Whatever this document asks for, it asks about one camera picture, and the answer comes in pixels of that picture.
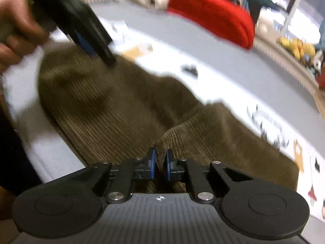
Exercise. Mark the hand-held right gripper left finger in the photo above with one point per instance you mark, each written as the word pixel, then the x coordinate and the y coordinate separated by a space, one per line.
pixel 152 164

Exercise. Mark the white metal frame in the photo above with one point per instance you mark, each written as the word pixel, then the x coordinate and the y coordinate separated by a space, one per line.
pixel 295 2

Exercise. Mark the person's dark clothing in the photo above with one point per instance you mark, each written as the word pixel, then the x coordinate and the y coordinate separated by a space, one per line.
pixel 15 155

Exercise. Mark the folded red blanket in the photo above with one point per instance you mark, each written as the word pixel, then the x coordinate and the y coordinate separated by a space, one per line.
pixel 215 15

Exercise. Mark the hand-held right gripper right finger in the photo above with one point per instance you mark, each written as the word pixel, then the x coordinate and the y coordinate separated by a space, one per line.
pixel 168 165

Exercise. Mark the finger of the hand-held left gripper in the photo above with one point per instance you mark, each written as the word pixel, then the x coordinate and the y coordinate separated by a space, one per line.
pixel 99 38
pixel 85 44

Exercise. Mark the yellow stuffed toy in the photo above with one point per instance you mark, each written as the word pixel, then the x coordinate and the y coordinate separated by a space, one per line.
pixel 298 47

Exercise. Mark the wooden bed frame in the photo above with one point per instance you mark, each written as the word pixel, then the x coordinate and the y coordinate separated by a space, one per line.
pixel 292 63

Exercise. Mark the person's left hand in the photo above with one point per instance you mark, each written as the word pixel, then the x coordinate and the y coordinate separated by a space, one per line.
pixel 17 25

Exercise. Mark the grey white printed bedsheet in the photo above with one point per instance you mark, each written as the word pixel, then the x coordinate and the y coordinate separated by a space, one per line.
pixel 228 71

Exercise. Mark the black white stuffed toy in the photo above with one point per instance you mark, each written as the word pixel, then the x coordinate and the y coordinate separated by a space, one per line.
pixel 316 66

